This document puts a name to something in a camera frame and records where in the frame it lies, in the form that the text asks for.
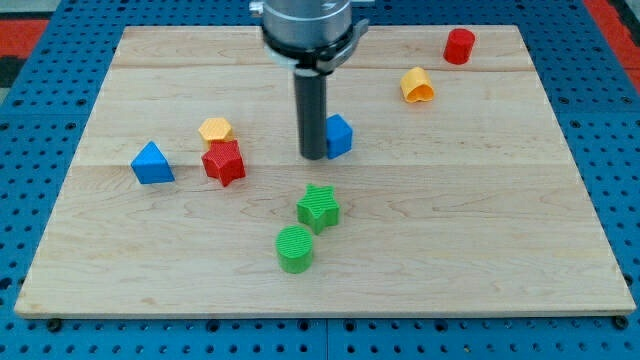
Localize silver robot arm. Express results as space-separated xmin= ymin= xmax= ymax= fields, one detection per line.
xmin=249 ymin=0 xmax=369 ymax=77

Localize green circle block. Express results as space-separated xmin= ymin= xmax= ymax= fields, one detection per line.
xmin=275 ymin=225 xmax=313 ymax=274

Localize yellow hexagon block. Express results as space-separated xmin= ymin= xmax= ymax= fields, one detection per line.
xmin=198 ymin=117 xmax=235 ymax=150

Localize green star block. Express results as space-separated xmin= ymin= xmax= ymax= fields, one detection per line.
xmin=296 ymin=184 xmax=340 ymax=235

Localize blue cube block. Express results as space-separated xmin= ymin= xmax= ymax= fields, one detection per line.
xmin=326 ymin=114 xmax=353 ymax=159

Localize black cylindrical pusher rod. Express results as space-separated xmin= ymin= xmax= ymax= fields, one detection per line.
xmin=294 ymin=73 xmax=327 ymax=160

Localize red star block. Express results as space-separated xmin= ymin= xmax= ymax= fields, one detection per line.
xmin=201 ymin=140 xmax=246 ymax=187

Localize wooden board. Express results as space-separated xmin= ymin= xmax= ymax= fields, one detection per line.
xmin=15 ymin=26 xmax=636 ymax=319

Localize blue triangle block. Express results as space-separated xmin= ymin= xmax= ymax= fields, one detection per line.
xmin=130 ymin=141 xmax=175 ymax=185

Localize red cylinder block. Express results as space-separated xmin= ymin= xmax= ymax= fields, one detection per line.
xmin=443 ymin=28 xmax=476 ymax=65

